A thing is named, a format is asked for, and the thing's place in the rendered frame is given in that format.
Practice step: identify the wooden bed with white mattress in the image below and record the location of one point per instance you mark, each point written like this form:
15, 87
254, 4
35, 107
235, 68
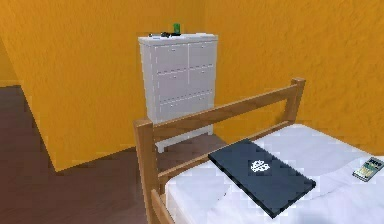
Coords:
233, 200

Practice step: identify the white chest of drawers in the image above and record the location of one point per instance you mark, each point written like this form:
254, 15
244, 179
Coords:
180, 76

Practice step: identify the small black object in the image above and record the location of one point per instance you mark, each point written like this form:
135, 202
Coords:
164, 34

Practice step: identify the green cup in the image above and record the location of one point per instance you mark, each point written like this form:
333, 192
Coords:
176, 28

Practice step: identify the small white flat object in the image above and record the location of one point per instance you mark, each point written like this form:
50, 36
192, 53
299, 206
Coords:
154, 35

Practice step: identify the dark closed laptop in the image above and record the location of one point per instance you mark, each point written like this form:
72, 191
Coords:
263, 176

